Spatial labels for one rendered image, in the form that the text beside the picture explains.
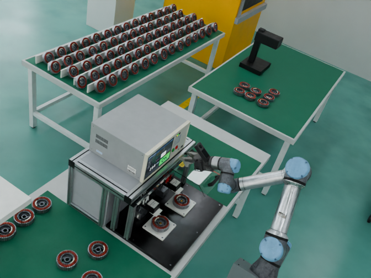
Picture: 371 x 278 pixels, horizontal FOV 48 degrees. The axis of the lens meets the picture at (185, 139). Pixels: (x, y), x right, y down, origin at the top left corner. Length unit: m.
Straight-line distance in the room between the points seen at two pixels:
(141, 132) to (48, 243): 0.80
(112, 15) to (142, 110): 3.77
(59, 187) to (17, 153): 1.42
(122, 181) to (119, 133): 0.26
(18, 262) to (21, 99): 2.67
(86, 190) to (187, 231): 0.66
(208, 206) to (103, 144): 0.84
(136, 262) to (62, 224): 0.49
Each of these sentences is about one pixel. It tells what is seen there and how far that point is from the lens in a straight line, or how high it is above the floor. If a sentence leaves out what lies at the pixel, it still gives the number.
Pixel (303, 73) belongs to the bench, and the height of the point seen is 0.75.
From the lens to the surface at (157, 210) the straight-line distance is 2.50.
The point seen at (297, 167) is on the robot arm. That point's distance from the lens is 2.14.
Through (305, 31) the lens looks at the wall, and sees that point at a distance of 7.36.
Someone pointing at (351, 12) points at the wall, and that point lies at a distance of 7.13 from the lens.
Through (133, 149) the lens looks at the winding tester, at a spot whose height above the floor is 1.30.
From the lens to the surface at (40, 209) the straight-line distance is 2.58.
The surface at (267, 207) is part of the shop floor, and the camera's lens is 4.07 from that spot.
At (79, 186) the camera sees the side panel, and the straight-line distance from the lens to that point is 2.48.
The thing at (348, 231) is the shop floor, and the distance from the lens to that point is 4.30.
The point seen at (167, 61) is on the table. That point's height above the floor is 0.75.
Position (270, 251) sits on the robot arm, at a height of 1.17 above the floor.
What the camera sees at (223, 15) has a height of 0.77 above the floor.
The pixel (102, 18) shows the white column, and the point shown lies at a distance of 6.29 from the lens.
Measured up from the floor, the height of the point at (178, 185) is 0.92.
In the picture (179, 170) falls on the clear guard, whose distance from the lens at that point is 2.51.
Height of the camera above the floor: 2.73
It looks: 37 degrees down
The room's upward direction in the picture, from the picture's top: 15 degrees clockwise
